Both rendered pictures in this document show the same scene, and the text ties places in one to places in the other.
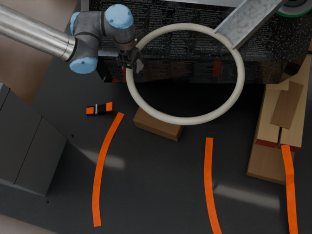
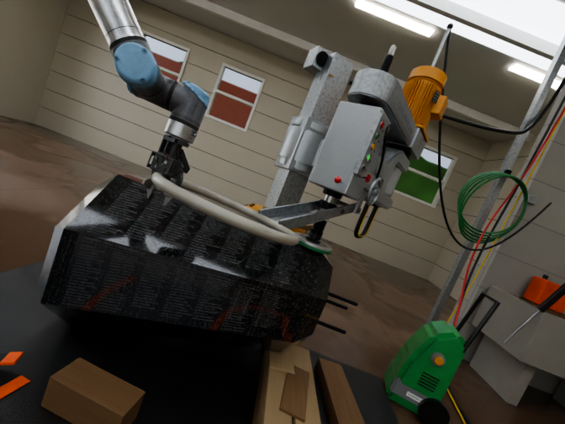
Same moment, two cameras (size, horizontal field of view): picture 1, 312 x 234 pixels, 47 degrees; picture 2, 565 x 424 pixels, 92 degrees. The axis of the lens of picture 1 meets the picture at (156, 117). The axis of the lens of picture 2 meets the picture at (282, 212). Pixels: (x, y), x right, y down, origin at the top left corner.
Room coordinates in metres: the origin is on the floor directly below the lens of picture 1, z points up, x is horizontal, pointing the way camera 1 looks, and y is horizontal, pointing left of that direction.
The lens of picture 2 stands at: (-0.11, 0.17, 1.06)
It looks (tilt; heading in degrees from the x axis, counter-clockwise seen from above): 6 degrees down; 326
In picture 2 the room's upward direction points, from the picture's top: 22 degrees clockwise
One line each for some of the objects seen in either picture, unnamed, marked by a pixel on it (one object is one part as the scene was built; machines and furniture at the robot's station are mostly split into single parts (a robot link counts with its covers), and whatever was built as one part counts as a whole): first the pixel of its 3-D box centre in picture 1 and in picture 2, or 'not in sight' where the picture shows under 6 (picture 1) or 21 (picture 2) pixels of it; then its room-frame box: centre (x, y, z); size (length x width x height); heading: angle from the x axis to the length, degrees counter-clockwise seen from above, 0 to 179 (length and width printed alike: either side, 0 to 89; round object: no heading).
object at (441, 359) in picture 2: not in sight; (435, 344); (0.65, -1.85, 0.43); 0.35 x 0.35 x 0.87; 41
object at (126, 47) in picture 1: (126, 38); (181, 133); (0.82, 0.02, 1.08); 0.10 x 0.09 x 0.05; 52
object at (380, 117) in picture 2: not in sight; (369, 145); (0.82, -0.75, 1.35); 0.08 x 0.03 x 0.28; 113
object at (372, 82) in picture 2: not in sight; (388, 125); (1.08, -1.10, 1.60); 0.96 x 0.25 x 0.17; 113
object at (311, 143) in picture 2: not in sight; (325, 156); (1.57, -1.13, 1.34); 0.74 x 0.34 x 0.25; 35
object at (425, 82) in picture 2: not in sight; (419, 103); (1.19, -1.39, 1.88); 0.31 x 0.28 x 0.40; 23
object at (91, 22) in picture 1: (89, 26); (153, 86); (0.85, 0.13, 1.18); 0.12 x 0.12 x 0.09; 72
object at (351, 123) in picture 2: not in sight; (354, 159); (0.98, -0.85, 1.30); 0.36 x 0.22 x 0.45; 113
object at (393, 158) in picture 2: not in sight; (372, 177); (1.09, -1.14, 1.28); 0.74 x 0.23 x 0.49; 113
